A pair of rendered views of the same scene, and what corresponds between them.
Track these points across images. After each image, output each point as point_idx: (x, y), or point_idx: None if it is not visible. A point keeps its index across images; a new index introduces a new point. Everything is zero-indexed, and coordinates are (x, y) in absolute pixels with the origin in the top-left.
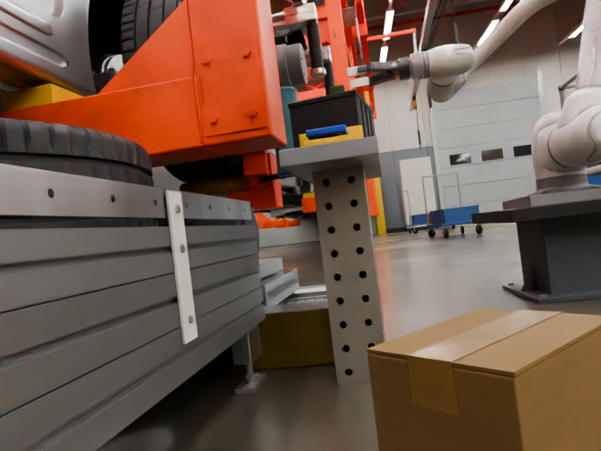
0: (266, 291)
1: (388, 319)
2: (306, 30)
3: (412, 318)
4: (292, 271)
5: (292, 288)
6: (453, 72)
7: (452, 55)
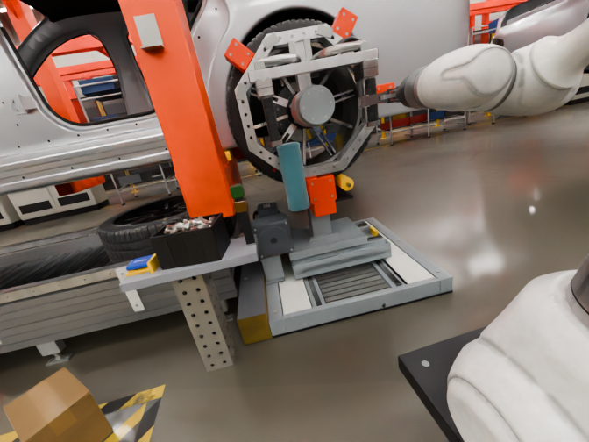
0: (294, 269)
1: (363, 331)
2: (310, 72)
3: (365, 346)
4: (372, 247)
5: (365, 260)
6: (454, 109)
7: (436, 83)
